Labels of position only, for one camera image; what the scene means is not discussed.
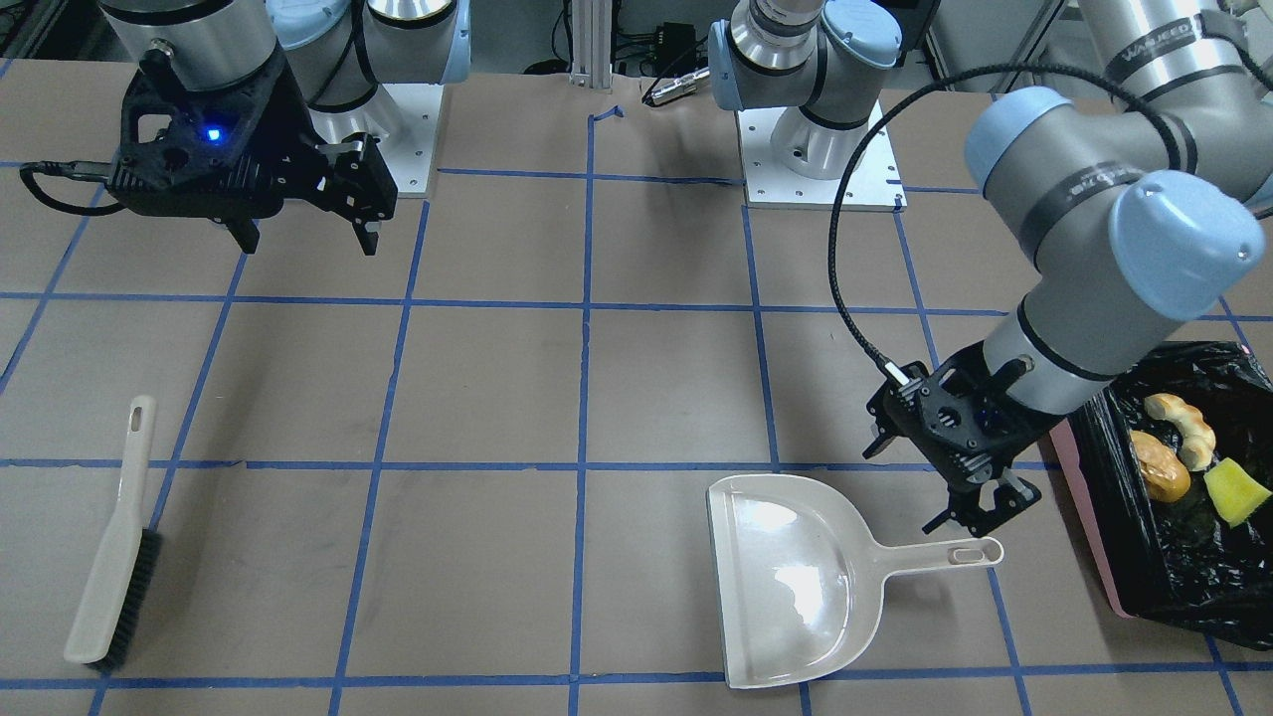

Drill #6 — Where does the orange yellow bread roll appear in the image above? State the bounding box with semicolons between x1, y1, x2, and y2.
1129;431;1192;505

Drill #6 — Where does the beige plastic dustpan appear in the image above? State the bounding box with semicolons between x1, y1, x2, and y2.
705;474;1004;691

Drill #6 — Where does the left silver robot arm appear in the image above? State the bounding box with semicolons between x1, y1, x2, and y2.
708;1;1270;538

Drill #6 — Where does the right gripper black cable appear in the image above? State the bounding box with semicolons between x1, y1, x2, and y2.
18;161;129;218

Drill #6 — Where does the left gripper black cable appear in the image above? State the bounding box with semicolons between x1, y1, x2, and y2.
827;64;1184;383

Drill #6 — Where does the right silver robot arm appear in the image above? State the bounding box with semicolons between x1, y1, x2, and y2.
99;1;471;257

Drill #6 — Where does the aluminium frame post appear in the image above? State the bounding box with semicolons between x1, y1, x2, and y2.
569;0;614;93

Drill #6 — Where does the beige hand brush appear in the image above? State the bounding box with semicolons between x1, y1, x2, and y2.
62;395;162;671

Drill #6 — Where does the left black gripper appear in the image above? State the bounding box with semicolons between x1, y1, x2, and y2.
863;343;1044;538

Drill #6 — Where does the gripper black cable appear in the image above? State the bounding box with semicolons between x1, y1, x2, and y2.
18;161;129;218
827;64;1184;383

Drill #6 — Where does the pink bin with black bag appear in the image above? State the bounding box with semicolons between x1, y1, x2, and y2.
1054;341;1272;648

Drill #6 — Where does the yellow green sponge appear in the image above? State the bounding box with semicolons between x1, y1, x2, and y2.
1203;457;1272;527

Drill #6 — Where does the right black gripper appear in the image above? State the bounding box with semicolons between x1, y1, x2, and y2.
104;47;398;257

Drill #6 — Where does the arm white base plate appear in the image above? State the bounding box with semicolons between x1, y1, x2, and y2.
311;85;446;197
735;103;908;211

